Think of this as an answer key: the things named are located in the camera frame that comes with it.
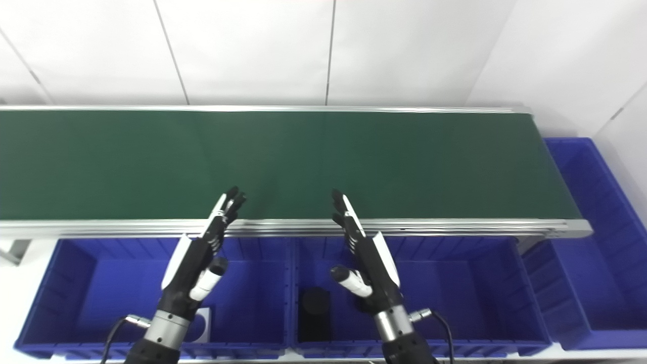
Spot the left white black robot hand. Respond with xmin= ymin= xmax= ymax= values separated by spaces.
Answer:
xmin=161 ymin=186 xmax=247 ymax=322

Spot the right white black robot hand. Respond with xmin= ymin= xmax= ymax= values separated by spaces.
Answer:
xmin=330 ymin=189 xmax=405 ymax=315

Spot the white part with hole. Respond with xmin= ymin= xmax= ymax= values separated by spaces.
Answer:
xmin=184 ymin=305 xmax=214 ymax=344

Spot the blue plastic bin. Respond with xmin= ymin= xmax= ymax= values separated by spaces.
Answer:
xmin=521 ymin=136 xmax=647 ymax=350
xmin=14 ymin=237 xmax=296 ymax=360
xmin=291 ymin=235 xmax=554 ymax=358

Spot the aluminium conveyor leg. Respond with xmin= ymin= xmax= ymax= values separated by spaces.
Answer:
xmin=0 ymin=238 xmax=32 ymax=266
xmin=516 ymin=235 xmax=549 ymax=256

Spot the black cylinder on square base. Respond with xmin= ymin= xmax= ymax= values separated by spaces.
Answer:
xmin=297 ymin=287 xmax=333 ymax=343

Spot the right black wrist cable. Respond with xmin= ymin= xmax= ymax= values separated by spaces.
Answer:
xmin=408 ymin=307 xmax=455 ymax=364

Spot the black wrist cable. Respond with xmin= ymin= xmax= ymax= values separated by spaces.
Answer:
xmin=408 ymin=307 xmax=455 ymax=364
xmin=101 ymin=313 xmax=152 ymax=364

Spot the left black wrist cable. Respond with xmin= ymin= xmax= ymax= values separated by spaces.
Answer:
xmin=101 ymin=313 xmax=152 ymax=364

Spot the green conveyor belt aluminium frame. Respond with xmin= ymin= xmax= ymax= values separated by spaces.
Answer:
xmin=0 ymin=105 xmax=593 ymax=241

